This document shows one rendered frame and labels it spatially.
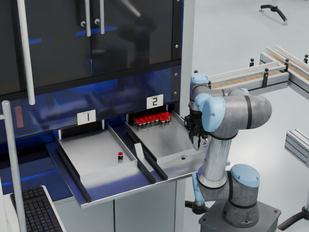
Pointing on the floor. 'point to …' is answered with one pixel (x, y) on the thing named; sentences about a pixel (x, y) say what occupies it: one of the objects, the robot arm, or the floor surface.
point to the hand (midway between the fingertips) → (197, 148)
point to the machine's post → (184, 97)
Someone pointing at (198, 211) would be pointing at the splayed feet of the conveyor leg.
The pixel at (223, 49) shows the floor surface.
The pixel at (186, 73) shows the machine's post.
